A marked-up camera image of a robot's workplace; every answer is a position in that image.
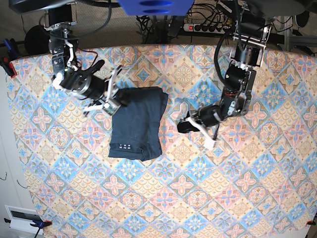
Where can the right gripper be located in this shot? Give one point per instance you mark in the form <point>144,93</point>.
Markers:
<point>112,98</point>

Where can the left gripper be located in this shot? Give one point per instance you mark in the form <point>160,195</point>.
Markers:
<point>193,123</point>

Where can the dark blue t-shirt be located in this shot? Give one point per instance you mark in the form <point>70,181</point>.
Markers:
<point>135,127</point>

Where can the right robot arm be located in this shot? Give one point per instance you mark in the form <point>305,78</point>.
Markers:
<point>68,74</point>

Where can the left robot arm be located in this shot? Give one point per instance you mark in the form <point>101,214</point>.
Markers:
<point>251,34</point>

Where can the patterned tablecloth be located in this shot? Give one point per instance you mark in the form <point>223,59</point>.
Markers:
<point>260,179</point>

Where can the white power strip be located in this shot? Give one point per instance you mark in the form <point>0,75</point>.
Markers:
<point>198,28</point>

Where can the black round stool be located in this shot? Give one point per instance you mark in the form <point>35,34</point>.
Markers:
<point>36,41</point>

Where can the blue orange bottom clamp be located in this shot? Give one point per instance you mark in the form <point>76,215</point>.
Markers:
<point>37,224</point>

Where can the orange right corner clamp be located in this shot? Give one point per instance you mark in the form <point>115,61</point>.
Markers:
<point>311,223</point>

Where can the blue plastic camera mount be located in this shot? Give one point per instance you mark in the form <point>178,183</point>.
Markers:
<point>156,7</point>

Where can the white wall outlet box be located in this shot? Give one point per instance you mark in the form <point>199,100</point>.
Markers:
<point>21,213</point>

